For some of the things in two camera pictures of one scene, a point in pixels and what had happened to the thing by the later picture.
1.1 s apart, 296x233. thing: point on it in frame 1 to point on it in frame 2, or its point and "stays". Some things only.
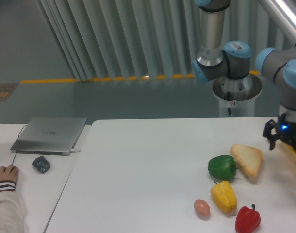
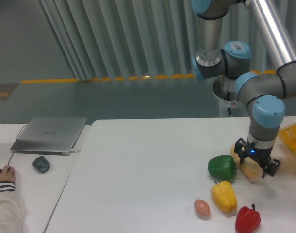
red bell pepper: (247, 220) stays
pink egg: (202, 207) stays
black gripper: (291, 131) to (262, 156)
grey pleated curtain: (150, 40) stays
